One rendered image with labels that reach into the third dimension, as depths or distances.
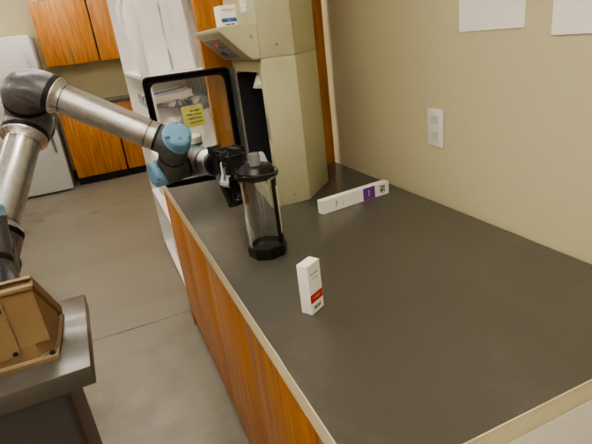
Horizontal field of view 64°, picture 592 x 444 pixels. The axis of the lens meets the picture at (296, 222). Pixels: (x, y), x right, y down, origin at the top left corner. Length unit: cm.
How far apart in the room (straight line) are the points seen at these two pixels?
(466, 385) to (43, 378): 74
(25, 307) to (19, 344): 7
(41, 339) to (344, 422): 59
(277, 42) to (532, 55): 70
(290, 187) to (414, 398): 96
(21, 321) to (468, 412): 78
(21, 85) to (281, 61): 70
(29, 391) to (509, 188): 116
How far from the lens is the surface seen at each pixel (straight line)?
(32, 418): 113
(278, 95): 151
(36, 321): 102
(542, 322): 97
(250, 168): 115
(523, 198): 131
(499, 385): 82
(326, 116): 200
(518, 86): 126
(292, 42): 153
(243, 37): 148
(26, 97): 136
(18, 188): 134
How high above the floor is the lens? 147
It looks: 22 degrees down
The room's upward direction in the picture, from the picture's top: 7 degrees counter-clockwise
